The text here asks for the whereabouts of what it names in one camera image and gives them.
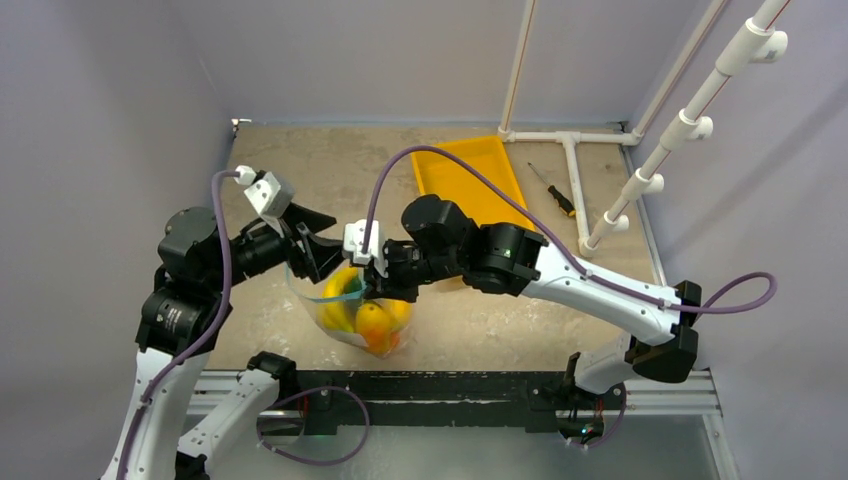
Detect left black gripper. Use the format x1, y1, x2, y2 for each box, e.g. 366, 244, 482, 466
207, 198, 344, 290

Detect yellow plastic tray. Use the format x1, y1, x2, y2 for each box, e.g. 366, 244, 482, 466
410, 136, 535, 231

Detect green avocado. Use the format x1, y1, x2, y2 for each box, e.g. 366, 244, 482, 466
343, 276, 365, 298

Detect yellow banana bunch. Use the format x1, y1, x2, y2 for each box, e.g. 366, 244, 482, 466
320, 267, 359, 333

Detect clear zip top bag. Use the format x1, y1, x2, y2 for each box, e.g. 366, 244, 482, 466
284, 266, 413, 358

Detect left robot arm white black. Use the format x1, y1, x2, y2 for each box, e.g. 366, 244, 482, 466
103, 204, 342, 479

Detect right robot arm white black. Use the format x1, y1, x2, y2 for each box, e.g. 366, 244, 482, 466
344, 195, 698, 407

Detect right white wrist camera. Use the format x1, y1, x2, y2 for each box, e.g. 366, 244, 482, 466
342, 219, 388, 278

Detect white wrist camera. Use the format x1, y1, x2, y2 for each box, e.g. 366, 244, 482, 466
342, 219, 388, 278
235, 165, 295, 219

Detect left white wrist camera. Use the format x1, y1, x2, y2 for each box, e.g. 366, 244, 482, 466
235, 165, 295, 219

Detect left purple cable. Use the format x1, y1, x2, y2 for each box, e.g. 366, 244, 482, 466
115, 168, 370, 480

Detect black handled screwdriver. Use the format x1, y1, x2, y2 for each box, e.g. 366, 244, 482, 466
527, 162, 576, 217

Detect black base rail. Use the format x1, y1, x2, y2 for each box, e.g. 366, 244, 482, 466
264, 370, 626, 435

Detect aluminium frame rail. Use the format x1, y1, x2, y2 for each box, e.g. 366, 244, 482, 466
625, 370, 721, 416

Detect white pvc pipe frame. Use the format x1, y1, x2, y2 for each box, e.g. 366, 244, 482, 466
497, 1, 790, 257

